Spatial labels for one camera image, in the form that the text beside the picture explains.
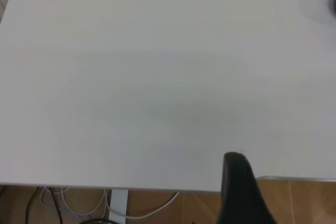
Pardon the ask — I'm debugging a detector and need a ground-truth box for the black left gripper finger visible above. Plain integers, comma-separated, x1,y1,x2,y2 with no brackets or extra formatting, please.
217,152,276,224

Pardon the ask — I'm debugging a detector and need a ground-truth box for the white table leg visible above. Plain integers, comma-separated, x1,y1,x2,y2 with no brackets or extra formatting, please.
108,189,129,222

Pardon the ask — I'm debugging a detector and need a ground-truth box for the silver metal frame bar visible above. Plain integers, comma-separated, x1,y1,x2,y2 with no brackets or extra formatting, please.
256,175,336,182

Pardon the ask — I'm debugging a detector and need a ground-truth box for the white floor cable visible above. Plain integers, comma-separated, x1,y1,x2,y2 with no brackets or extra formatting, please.
109,191,181,220
39,186,109,216

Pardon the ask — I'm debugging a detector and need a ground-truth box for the black floor cable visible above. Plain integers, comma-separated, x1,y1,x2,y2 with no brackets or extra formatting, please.
47,186,65,224

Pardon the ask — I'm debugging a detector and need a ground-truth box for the dark grey floor cable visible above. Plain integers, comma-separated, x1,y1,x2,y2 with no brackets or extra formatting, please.
25,186,37,224

